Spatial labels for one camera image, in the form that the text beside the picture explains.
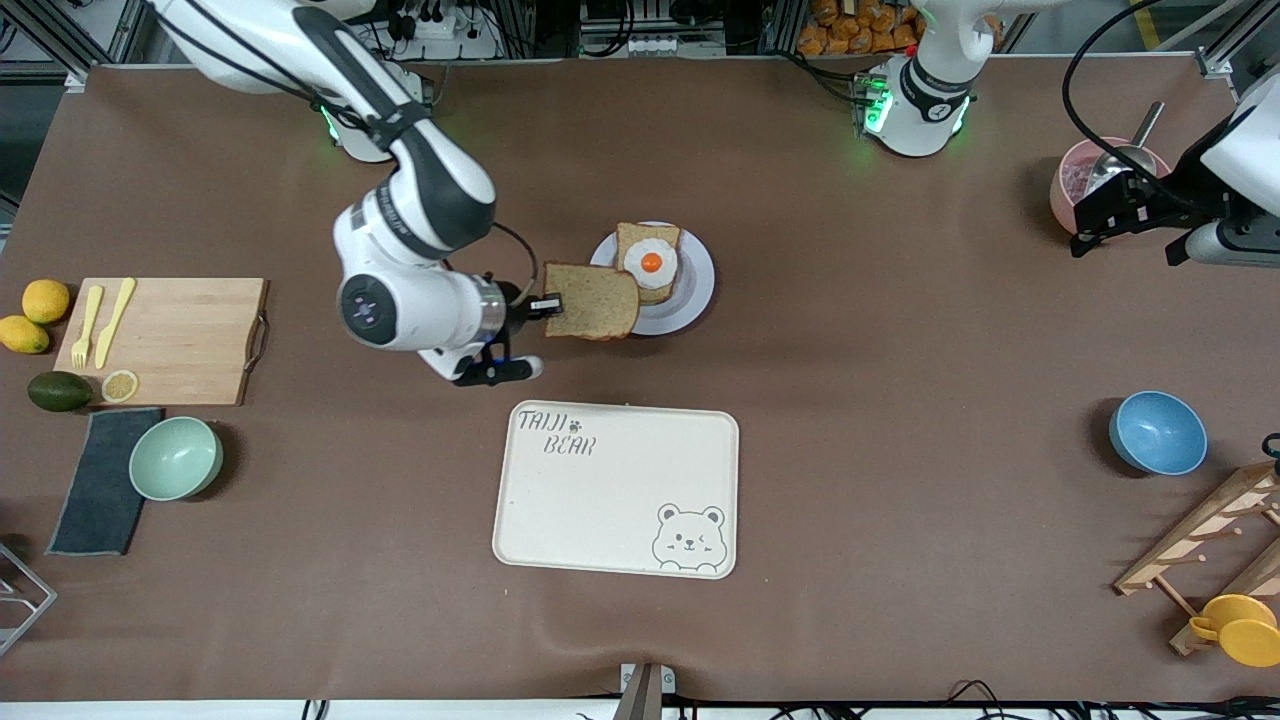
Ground brown bread slice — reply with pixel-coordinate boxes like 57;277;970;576
614;222;683;306
543;262;641;342

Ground fried egg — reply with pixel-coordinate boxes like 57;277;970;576
623;240;680;291

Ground pale round plate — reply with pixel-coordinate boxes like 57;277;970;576
588;221;716;336

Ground pink bowl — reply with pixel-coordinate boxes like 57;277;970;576
1050;137;1171;236

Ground metal scoop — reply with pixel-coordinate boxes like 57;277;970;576
1088;100;1167;191

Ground cream bear print tray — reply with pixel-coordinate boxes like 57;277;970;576
492;400;740;580

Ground blue bowl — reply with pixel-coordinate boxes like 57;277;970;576
1108;390;1209;476

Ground white power strip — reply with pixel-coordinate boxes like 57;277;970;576
385;0;501;61

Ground wooden peg rack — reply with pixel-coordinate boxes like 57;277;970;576
1113;462;1280;656

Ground orange snack bags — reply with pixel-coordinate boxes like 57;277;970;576
797;0;1001;56

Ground wooden cutting board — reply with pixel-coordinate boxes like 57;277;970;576
52;277;271;407

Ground mint green bowl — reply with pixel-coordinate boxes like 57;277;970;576
128;416;224;502

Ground yellow plastic knife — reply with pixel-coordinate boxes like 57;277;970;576
95;277;137;369

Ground yellow cup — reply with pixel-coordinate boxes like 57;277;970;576
1188;594;1280;668

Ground yellow plastic fork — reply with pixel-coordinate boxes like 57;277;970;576
70;285;104;369

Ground dark grey cloth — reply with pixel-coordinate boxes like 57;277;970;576
46;407;164;557

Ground green avocado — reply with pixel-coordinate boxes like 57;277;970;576
27;371;95;413

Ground yellow lemon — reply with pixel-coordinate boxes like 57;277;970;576
22;279;71;324
0;315;51;355

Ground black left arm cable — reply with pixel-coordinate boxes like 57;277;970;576
1060;0;1216;211

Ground grey metal camera bracket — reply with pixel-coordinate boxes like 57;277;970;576
620;662;676;720

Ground grey metal wire rack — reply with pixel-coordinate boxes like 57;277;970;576
0;540;58;658

